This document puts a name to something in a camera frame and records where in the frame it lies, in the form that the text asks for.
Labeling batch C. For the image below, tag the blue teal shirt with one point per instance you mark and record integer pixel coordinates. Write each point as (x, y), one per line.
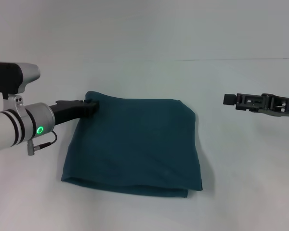
(135, 144)

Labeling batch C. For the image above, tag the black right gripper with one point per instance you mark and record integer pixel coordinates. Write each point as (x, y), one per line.
(279, 106)

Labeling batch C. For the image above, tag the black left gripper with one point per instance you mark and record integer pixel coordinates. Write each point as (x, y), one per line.
(69, 111)

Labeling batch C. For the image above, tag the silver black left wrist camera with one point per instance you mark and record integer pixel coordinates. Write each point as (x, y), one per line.
(9, 77)

